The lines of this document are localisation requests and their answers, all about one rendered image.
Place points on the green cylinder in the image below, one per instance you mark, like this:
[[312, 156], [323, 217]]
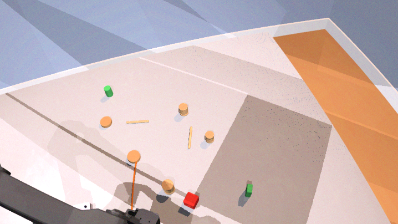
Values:
[[108, 90]]

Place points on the orange round button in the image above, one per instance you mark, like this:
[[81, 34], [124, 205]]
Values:
[[133, 156]]

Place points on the round wooden disc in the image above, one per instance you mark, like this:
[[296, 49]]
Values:
[[106, 122]]

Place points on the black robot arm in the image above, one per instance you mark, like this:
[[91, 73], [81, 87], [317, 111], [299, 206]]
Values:
[[40, 208]]

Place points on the red block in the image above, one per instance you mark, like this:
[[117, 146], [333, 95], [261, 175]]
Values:
[[191, 200]]

